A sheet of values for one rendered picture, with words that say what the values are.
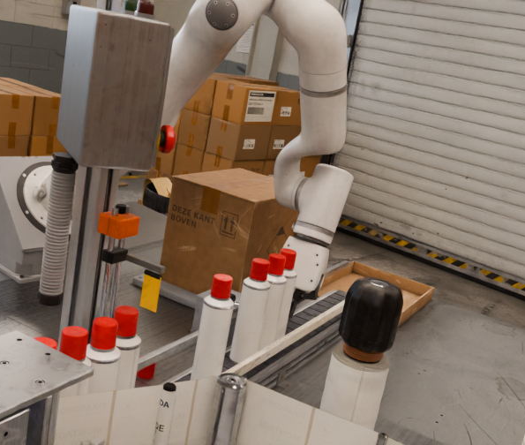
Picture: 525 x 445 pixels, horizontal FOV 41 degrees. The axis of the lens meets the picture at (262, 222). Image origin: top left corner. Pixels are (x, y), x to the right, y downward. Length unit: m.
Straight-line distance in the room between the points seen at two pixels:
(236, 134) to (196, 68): 3.37
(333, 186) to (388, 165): 4.35
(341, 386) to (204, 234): 0.76
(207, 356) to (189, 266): 0.55
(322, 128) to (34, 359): 0.80
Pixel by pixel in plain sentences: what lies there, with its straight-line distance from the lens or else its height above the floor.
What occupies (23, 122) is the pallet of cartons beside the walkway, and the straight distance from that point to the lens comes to 4.52.
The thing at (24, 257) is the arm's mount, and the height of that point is 0.89.
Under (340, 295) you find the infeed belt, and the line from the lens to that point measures 1.83.
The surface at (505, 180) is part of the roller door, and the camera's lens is 5.38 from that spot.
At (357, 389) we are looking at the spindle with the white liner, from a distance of 1.02.
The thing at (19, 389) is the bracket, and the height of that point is 1.14.
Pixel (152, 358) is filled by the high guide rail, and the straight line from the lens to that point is 1.15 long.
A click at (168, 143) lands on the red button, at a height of 1.32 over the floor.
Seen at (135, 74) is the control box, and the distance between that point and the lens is 0.89.
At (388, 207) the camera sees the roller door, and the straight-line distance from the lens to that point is 5.81.
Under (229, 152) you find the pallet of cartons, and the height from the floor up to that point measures 0.69.
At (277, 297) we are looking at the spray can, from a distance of 1.35.
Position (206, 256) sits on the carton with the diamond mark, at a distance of 1.69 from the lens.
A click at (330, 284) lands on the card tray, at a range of 2.03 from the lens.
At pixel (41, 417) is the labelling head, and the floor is 1.11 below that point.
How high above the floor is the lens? 1.48
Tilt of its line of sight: 15 degrees down
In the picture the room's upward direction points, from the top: 11 degrees clockwise
